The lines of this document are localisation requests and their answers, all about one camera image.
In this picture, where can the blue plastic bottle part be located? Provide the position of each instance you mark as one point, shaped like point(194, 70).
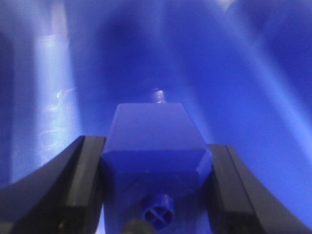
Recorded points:
point(155, 163)

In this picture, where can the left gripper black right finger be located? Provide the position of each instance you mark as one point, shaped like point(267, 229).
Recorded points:
point(238, 203)

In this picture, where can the large blue destination bin left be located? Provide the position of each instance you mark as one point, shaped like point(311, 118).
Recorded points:
point(241, 68)

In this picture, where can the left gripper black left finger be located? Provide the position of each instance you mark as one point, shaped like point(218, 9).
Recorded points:
point(64, 196)

